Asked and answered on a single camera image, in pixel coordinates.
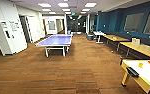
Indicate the blue ping pong table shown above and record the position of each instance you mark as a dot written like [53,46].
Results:
[56,40]

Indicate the dark round waste bin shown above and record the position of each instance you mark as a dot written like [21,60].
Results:
[90,37]

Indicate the square ceiling light panel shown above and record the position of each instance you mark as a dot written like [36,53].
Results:
[62,5]
[90,4]
[44,5]

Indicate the white activity table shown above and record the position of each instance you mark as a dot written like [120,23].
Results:
[141,76]

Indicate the small white table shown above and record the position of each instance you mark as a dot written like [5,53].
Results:
[98,33]

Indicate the white wall notice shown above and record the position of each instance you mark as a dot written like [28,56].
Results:
[4,25]
[14,26]

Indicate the long wooden table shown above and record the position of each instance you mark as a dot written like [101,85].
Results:
[144,49]
[116,38]

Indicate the dark glass entrance doors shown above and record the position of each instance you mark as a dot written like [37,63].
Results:
[77,24]

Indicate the open laptop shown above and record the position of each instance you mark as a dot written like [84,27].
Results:
[136,40]

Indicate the black wall card reader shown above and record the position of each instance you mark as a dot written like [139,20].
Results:
[8,34]

